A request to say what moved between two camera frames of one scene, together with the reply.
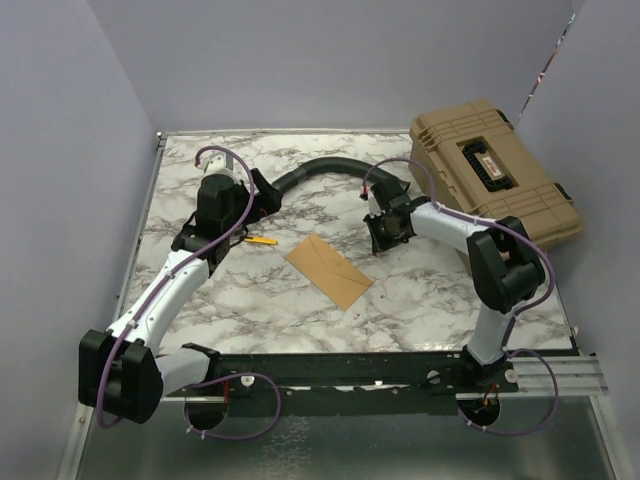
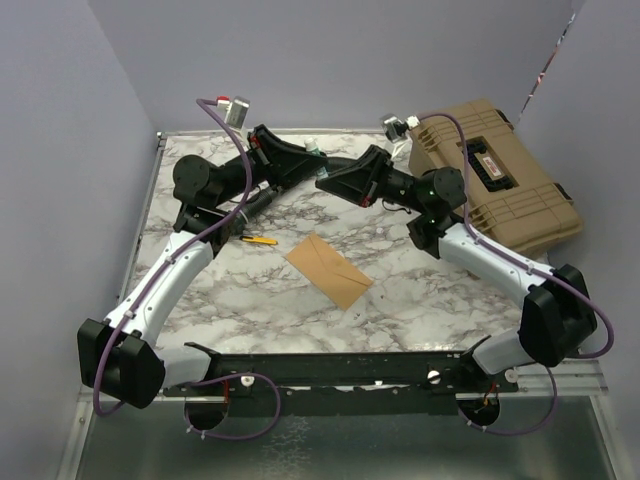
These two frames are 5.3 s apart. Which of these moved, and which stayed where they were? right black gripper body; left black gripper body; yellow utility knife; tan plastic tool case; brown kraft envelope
Moved: left black gripper body; right black gripper body
Stayed: tan plastic tool case; yellow utility knife; brown kraft envelope
